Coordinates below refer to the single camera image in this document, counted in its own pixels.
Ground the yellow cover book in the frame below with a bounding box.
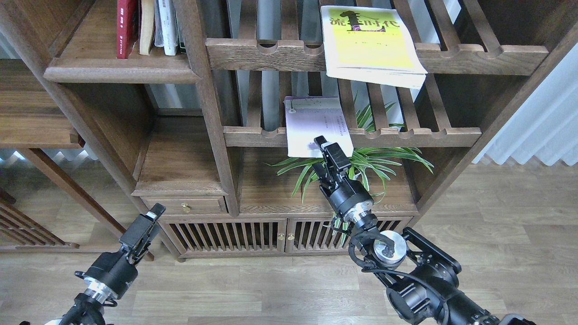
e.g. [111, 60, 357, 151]
[320, 5, 427, 90]

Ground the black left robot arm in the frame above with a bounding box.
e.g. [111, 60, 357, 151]
[48, 203, 166, 325]

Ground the green spider plant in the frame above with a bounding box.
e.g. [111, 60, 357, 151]
[270, 93, 434, 246]

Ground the brass drawer knob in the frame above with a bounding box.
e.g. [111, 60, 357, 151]
[181, 202, 191, 214]

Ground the dark wooden bookshelf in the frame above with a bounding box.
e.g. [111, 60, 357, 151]
[1, 0, 577, 259]

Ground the wooden side shelf unit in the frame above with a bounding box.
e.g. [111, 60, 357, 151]
[1, 59, 139, 266]

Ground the red cover book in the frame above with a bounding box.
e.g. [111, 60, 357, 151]
[117, 0, 139, 59]

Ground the white curtain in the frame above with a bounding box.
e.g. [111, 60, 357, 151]
[473, 46, 578, 165]

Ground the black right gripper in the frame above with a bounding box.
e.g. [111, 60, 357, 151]
[312, 136, 374, 222]

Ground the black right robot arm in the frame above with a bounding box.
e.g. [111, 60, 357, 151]
[313, 136, 531, 325]

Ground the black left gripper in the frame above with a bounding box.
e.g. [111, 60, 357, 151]
[84, 203, 167, 300]

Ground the tan spine upright book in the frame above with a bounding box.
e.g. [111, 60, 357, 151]
[139, 0, 156, 56]

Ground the pale purple book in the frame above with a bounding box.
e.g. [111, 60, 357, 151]
[284, 96, 354, 158]

